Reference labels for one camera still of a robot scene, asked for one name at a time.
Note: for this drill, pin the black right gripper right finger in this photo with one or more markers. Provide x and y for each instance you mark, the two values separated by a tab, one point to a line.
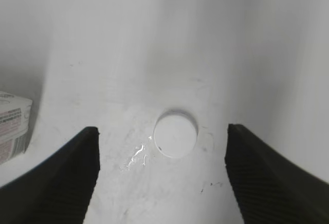
269	188

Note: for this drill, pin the white screw cap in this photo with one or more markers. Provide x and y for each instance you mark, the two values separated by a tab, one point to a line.
175	133

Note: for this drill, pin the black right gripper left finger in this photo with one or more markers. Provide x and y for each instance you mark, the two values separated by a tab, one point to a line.
59	189

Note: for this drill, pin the white drink bottle carton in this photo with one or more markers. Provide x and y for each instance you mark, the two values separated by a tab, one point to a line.
15	116

